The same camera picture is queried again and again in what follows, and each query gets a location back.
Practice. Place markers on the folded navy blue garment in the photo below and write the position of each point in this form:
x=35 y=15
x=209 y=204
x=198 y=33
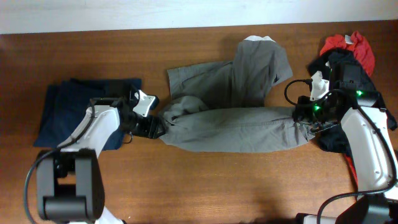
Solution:
x=65 y=107

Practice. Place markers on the grey shorts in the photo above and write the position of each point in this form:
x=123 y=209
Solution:
x=220 y=106

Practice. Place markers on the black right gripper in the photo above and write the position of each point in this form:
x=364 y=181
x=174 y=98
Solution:
x=300 y=112

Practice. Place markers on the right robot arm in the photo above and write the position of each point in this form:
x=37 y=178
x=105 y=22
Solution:
x=375 y=164

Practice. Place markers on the black garment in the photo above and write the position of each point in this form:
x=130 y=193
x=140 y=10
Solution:
x=348 y=80

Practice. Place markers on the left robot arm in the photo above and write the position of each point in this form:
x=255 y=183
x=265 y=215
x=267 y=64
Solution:
x=69 y=182

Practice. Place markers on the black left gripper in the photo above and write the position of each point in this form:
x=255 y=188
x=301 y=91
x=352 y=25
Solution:
x=146 y=130

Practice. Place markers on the red garment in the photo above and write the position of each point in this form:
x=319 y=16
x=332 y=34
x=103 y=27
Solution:
x=355 y=43

